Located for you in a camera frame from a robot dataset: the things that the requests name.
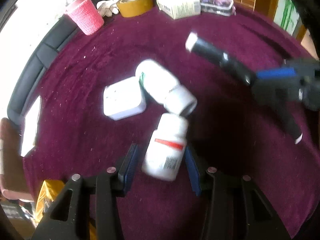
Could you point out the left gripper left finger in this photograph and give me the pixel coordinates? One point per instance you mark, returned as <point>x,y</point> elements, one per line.
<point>127,170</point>

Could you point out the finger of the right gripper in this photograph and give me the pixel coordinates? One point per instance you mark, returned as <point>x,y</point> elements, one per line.
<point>274,90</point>
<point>276,73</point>

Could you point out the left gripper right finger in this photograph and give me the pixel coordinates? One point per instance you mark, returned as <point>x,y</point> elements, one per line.
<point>195,170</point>

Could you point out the white bottle red stripe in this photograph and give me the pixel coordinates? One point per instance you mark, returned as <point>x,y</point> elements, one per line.
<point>166,148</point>

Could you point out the black marker pink cap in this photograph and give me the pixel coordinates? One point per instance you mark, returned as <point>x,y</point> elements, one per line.
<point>218,57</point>

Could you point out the black marker red cap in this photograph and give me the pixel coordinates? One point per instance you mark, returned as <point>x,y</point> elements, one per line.
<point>289,124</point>

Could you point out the person's right hand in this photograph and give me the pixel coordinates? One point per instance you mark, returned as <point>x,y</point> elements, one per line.
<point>308,44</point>

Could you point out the white charger adapter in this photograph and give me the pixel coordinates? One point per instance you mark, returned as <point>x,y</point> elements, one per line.
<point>123,99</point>

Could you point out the yellow storage box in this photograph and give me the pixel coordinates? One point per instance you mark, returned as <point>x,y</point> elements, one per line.
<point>65,211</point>

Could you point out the white pill bottle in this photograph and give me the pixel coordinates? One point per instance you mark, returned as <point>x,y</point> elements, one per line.
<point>165,88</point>

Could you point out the clear plastic container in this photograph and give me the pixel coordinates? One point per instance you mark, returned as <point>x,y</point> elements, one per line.
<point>219,7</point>

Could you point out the white notebook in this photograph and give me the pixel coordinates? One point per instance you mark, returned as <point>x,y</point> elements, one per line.
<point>30,127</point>

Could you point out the brown chair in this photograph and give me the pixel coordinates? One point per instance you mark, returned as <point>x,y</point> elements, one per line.
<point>13,182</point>

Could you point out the beige paper box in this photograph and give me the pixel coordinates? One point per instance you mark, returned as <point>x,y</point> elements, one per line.
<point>177,9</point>

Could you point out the yellow tape roll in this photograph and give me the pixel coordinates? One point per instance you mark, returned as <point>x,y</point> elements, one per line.
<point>133,8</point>

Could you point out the white glove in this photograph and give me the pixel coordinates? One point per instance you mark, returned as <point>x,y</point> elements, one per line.
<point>107,8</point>

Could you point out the pink knitted cup holder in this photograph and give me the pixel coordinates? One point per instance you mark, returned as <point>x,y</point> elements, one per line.
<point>85,15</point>

